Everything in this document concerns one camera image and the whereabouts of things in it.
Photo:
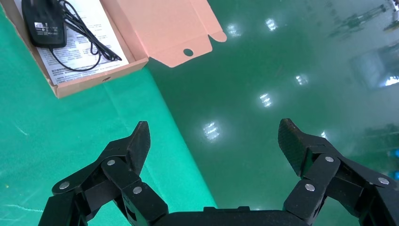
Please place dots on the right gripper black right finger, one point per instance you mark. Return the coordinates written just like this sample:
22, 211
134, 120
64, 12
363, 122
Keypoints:
336, 190

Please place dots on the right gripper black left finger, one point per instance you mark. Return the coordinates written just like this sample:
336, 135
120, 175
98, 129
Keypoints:
103, 184

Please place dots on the green table cloth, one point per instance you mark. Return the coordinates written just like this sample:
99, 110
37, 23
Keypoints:
78, 131

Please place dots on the white printed paper sheet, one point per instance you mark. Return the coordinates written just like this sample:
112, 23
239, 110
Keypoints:
78, 56

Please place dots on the open brown cardboard box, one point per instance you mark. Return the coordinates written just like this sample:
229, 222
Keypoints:
168, 28

